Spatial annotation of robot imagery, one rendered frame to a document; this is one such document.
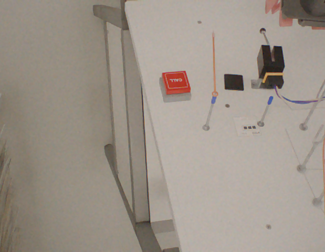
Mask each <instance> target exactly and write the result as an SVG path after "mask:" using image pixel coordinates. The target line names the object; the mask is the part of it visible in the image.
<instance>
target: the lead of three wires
mask: <svg viewBox="0 0 325 252"><path fill-rule="evenodd" d="M274 89H275V92H276V94H277V96H278V97H279V98H280V99H282V100H284V101H285V102H287V103H290V104H309V103H312V102H318V101H319V98H318V99H311V100H307V101H292V100H289V99H287V98H285V97H284V96H282V95H281V94H280V92H279V90H278V87H277V86H276V85H275V86H274Z"/></svg>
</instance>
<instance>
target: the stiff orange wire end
mask: <svg viewBox="0 0 325 252"><path fill-rule="evenodd" d="M214 37H215V36H214V30H213V33H212V38H213V80H214V91H213V92H212V96H214V97H217V96H218V92H217V91H216V77H215V47H214ZM215 92H216V93H217V95H213V93H215Z"/></svg>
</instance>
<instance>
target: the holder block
mask: <svg viewBox="0 0 325 252"><path fill-rule="evenodd" d="M272 53H274V60H275V61H271V50H270V45H261V47H260V50H259V53H258V56H257V66H258V74H259V78H260V79H264V76H263V74H264V71H265V69H277V70H281V73H282V72H283V71H284V68H285V62H284V55H283V52H282V46H274V47H273V49H272Z"/></svg>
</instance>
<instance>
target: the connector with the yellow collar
mask: <svg viewBox="0 0 325 252"><path fill-rule="evenodd" d="M266 73H281V70H277V69H265V71H264V74H263V76H264V77H265V74H266ZM265 84H266V89H274V86H275V85H276V86H277V87H278V89H282V87H283V85H284V79H283V76H282V75H267V78H266V80H265Z"/></svg>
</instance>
